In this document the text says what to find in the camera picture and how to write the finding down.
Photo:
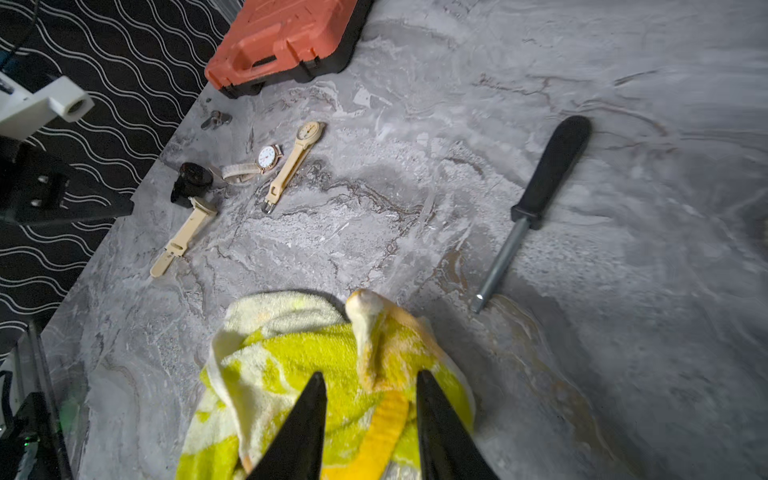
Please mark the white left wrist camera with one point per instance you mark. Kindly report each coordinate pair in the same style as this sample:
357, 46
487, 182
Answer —
23, 113

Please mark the white dial watch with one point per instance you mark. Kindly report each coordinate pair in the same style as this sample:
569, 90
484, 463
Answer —
266, 160

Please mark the red plastic tool case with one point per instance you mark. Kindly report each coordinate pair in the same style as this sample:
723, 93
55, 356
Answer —
271, 42

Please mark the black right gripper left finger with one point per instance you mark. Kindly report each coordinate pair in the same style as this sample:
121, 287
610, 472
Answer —
297, 449

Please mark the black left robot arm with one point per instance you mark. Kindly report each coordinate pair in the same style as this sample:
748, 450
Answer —
32, 443

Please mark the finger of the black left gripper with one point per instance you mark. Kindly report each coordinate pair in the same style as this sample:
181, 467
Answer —
38, 189

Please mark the small metal clasp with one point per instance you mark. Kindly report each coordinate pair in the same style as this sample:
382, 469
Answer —
216, 119

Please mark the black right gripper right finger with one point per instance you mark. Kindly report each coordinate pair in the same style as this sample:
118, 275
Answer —
446, 449

